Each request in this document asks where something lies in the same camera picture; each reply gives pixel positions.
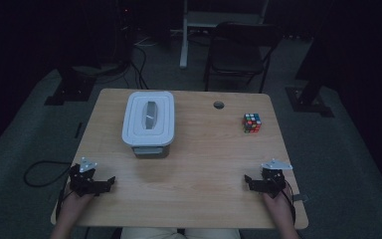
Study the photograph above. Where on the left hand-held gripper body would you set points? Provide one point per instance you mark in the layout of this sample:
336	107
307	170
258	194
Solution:
83	182

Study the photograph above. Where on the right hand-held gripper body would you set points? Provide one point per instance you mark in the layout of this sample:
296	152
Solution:
273	182

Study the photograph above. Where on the grey storage box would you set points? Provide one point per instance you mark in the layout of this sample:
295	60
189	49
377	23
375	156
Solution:
151	151

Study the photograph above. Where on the multicoloured puzzle cube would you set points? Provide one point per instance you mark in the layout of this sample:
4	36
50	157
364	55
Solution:
252	122

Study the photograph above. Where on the person's right hand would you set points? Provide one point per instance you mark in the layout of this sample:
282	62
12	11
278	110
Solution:
280	205

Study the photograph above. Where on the person's left hand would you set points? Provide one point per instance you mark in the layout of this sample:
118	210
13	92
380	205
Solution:
74	205

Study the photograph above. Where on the grey tape strip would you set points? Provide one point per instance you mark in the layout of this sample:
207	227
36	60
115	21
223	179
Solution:
301	197

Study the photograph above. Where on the short black strip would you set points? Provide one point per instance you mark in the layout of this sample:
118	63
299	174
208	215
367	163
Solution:
78	130

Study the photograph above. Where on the round grey table grommet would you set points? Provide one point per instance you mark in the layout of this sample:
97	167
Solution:
219	105

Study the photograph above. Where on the person's light trousers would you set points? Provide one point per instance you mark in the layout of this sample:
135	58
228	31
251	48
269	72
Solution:
179	234

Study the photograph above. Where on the black stand with flat base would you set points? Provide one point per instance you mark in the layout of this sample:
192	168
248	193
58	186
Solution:
71	89
308	99

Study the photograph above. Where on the black folding chair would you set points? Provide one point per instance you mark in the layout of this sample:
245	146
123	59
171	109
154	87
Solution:
235	56

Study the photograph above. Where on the dark equipment rack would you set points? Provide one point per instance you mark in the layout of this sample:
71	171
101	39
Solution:
124	33

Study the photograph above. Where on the white metal table frame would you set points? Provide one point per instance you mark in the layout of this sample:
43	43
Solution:
184	49

